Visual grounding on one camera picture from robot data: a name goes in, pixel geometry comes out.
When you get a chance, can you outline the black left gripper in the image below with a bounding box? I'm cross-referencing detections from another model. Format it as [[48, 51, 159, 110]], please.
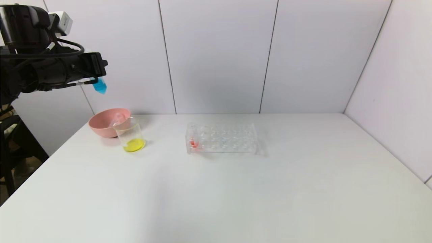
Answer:
[[61, 52, 108, 83]]

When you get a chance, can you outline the test tube with blue pigment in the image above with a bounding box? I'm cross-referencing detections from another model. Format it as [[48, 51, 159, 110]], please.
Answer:
[[85, 50, 108, 95]]

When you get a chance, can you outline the clear glass beaker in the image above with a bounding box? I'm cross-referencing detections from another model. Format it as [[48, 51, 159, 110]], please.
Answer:
[[113, 117, 146, 153]]

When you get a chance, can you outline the test tube with red pigment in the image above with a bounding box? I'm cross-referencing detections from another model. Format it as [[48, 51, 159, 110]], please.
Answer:
[[188, 123, 199, 150]]

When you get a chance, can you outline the clear plastic test tube rack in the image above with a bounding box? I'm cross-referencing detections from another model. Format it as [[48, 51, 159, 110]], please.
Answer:
[[185, 123, 258, 155]]

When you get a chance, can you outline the pink plastic bowl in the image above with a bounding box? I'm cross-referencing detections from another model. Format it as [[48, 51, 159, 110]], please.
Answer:
[[88, 108, 132, 138]]

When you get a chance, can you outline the dark background furniture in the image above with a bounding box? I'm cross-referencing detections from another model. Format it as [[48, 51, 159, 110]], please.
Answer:
[[0, 105, 50, 207]]

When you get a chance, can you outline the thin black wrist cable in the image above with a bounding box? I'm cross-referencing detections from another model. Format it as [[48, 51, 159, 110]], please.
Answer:
[[20, 38, 99, 89]]

